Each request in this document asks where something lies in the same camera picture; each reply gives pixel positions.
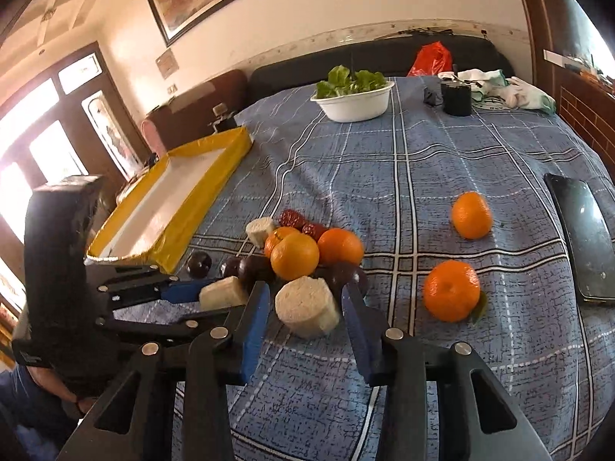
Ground white cylinder piece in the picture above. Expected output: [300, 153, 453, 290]
[199, 276, 248, 311]
[245, 217, 277, 249]
[275, 276, 341, 339]

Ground white cylinder piece front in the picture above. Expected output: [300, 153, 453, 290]
[275, 276, 341, 339]

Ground red date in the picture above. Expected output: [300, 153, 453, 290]
[278, 208, 308, 231]
[301, 223, 328, 242]

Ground left hand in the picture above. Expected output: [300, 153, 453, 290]
[27, 366, 97, 414]

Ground yellow rimmed white tray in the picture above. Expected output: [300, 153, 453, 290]
[88, 127, 252, 274]

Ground dark plum far left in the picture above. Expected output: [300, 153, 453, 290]
[186, 251, 212, 279]

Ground small dark plum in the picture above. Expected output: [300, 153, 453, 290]
[220, 256, 242, 278]

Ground dark plum middle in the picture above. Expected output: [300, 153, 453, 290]
[238, 255, 276, 294]

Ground white cylinder piece back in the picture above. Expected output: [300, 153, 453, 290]
[245, 217, 277, 249]

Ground orange front of pile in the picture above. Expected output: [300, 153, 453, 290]
[270, 233, 320, 281]

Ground orange of pile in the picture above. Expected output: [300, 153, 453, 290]
[318, 228, 364, 265]
[270, 233, 320, 281]

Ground orange near right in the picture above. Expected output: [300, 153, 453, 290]
[423, 260, 480, 323]

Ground orange behind pile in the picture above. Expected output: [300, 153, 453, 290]
[263, 227, 299, 258]

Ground dark plum right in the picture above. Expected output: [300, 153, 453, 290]
[312, 261, 369, 301]

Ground wooden door with windows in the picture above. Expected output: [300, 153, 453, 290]
[1, 43, 150, 283]

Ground brown armchair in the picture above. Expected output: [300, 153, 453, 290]
[140, 70, 248, 156]

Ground orange right of pile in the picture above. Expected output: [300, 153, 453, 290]
[318, 228, 364, 265]

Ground blue plaid tablecloth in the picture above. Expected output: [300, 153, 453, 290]
[189, 77, 614, 460]

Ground orange far right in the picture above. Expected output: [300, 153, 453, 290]
[451, 192, 493, 240]

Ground black sofa backrest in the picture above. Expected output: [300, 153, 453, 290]
[247, 32, 515, 104]

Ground white bowl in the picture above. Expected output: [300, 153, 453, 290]
[311, 81, 395, 123]

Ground green lettuce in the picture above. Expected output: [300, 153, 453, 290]
[315, 65, 388, 99]

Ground black cylindrical cup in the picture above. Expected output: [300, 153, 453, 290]
[440, 79, 472, 117]

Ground small black object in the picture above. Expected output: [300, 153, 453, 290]
[423, 88, 442, 107]

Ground white green cloth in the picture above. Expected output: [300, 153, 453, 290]
[438, 69, 557, 116]

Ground red plastic bag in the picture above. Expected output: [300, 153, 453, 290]
[407, 41, 452, 77]

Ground wall certificate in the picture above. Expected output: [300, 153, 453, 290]
[155, 48, 179, 79]

